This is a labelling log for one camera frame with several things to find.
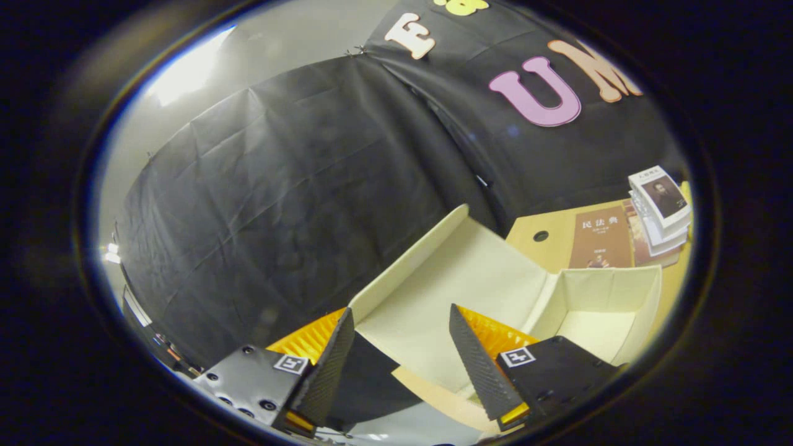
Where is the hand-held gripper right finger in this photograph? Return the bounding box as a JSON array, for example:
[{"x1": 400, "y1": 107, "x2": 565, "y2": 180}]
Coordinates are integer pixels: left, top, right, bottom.
[{"x1": 449, "y1": 304, "x2": 623, "y2": 432}]

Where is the thin brown cover book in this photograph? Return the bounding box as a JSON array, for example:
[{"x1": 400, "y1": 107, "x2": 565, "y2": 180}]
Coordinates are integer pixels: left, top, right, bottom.
[{"x1": 569, "y1": 206, "x2": 634, "y2": 269}]

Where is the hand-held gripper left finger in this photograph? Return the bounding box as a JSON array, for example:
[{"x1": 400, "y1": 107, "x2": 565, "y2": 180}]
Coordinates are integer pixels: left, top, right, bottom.
[{"x1": 193, "y1": 307, "x2": 356, "y2": 439}]

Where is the black backdrop cloth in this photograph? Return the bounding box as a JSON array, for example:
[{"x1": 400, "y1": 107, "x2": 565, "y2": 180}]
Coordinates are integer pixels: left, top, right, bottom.
[{"x1": 115, "y1": 0, "x2": 685, "y2": 372}]

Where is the white portrait cover book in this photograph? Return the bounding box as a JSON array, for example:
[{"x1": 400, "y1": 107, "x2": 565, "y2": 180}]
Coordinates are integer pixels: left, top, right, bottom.
[{"x1": 628, "y1": 165, "x2": 693, "y2": 231}]

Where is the grey fabric storage box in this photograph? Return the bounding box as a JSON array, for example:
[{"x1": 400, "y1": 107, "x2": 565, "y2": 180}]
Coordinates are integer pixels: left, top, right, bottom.
[{"x1": 350, "y1": 204, "x2": 662, "y2": 428}]

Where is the thick brown cover book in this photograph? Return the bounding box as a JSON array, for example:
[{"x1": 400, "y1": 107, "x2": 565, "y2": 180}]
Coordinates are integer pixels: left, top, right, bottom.
[{"x1": 623, "y1": 199, "x2": 682, "y2": 268}]

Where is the plain white book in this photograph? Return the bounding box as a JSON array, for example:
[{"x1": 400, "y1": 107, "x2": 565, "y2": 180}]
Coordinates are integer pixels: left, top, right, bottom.
[{"x1": 631, "y1": 197, "x2": 690, "y2": 256}]

